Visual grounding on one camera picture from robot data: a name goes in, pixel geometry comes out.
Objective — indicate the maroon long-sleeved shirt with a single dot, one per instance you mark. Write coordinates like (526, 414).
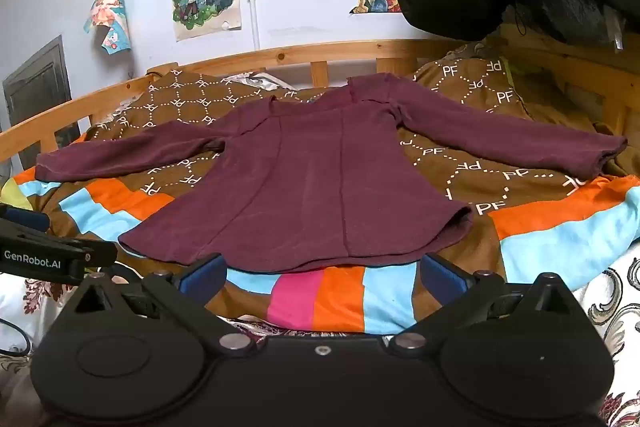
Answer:
(310, 187)

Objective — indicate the small curled cartoon wall poster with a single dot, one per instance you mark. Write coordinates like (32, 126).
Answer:
(107, 14)

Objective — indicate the dark wall panel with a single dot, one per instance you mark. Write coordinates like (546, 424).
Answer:
(37, 87)

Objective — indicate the wooden bed frame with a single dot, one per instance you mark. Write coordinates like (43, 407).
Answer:
(320, 54)

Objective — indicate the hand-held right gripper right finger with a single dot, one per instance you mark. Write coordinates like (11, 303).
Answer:
(442, 278)

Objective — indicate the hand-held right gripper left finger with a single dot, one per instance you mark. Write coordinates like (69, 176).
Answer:
(202, 279)

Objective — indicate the plain brown cloth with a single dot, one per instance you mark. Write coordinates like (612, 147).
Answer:
(560, 107)

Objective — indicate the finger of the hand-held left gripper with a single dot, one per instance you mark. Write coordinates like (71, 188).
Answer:
(30, 218)

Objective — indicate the brown printed blanket colourful border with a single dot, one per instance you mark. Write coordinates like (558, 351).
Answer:
(540, 227)

